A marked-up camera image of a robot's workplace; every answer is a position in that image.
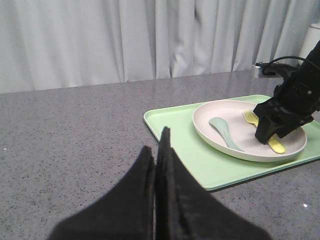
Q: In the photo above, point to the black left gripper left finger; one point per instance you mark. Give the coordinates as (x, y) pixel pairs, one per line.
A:
(124, 213)

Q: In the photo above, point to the teal green spoon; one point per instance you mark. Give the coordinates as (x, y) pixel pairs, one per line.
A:
(223, 128)

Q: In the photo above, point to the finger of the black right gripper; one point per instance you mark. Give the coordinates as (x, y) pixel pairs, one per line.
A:
(267, 127)

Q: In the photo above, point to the yellow plastic fork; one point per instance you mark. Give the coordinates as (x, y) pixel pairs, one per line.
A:
(273, 143)

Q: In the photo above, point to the white cylindrical background object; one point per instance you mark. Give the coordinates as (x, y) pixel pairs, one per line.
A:
(311, 39)

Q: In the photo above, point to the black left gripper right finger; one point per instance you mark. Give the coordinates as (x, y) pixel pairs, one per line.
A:
(186, 211)

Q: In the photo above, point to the white round plate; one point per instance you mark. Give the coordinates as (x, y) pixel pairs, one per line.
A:
(243, 133)

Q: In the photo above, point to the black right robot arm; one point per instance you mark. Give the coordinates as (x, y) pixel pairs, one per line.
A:
(310, 63)

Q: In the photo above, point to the light green rectangular tray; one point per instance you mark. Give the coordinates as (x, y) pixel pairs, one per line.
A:
(212, 168)

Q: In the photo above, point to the silver table clamp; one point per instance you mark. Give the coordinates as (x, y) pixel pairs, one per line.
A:
(256, 71)

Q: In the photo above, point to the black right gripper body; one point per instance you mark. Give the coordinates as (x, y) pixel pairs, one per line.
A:
(294, 101)

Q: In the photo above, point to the white pleated curtain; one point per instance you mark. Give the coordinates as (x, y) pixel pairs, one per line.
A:
(50, 44)

